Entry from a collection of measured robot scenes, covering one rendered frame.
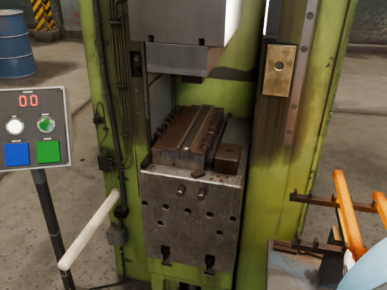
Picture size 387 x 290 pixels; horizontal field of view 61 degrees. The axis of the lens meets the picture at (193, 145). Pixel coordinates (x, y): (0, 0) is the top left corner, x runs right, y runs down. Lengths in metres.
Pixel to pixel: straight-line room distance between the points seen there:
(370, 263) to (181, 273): 1.21
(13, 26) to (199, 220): 4.63
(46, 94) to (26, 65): 4.38
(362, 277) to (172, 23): 0.85
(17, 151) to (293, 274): 1.02
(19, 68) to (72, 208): 3.38
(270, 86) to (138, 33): 0.47
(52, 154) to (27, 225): 1.37
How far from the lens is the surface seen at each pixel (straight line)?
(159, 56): 1.07
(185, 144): 1.23
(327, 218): 2.56
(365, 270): 0.38
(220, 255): 1.38
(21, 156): 1.25
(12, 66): 5.58
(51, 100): 1.25
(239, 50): 1.51
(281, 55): 1.13
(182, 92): 1.62
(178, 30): 1.04
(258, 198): 1.42
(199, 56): 1.04
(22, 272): 2.27
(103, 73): 1.32
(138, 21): 1.08
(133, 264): 1.94
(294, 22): 1.13
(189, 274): 1.52
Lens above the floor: 1.60
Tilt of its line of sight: 30 degrees down
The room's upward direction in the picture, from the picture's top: 1 degrees clockwise
